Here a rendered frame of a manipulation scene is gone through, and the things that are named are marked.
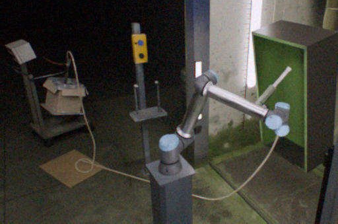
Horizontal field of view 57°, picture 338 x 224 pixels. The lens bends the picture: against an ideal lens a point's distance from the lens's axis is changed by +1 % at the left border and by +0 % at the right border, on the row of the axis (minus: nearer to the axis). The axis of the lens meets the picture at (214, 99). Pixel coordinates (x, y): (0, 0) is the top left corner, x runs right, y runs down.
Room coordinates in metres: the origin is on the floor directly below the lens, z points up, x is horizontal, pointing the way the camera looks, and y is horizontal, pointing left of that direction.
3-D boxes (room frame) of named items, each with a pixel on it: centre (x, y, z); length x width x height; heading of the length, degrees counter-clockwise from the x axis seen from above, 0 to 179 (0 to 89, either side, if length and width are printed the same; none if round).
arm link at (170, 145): (2.04, 0.34, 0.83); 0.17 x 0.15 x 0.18; 152
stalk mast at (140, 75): (2.84, 0.73, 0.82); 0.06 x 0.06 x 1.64; 32
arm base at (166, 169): (2.04, 0.34, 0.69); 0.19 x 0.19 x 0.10
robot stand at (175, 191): (2.04, 0.34, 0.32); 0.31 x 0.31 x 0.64; 32
